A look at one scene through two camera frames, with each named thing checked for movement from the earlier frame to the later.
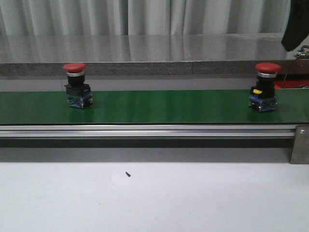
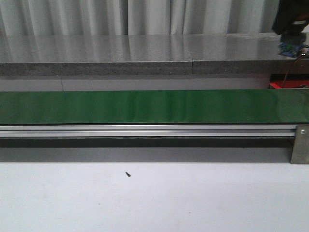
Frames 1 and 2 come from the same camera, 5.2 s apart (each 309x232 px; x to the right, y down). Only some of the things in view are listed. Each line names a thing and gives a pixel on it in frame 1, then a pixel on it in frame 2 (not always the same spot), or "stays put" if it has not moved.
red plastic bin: [291, 80] stays put
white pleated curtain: [143, 17] stays put
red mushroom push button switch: [262, 96] → [291, 44]
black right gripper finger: [297, 29] → [288, 12]
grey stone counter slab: [146, 54] stays put
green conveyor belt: [152, 107] stays put
